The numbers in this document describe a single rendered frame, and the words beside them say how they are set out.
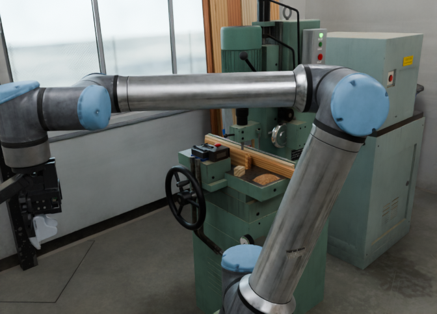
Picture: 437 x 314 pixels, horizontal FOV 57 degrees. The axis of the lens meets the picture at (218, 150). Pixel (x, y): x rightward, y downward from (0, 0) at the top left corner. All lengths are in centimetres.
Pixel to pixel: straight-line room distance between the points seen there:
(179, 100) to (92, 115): 22
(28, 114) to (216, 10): 259
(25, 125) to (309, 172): 59
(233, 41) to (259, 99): 79
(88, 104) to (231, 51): 100
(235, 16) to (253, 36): 178
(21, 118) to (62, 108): 8
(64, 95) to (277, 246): 56
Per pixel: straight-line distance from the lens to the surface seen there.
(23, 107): 87
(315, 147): 87
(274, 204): 182
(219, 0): 334
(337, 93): 83
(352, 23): 408
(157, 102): 94
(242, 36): 170
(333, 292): 257
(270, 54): 182
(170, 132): 329
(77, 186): 300
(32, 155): 90
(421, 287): 276
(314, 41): 188
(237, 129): 181
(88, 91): 84
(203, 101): 94
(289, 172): 170
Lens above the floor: 157
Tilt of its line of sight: 19 degrees down
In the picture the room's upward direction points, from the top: 2 degrees counter-clockwise
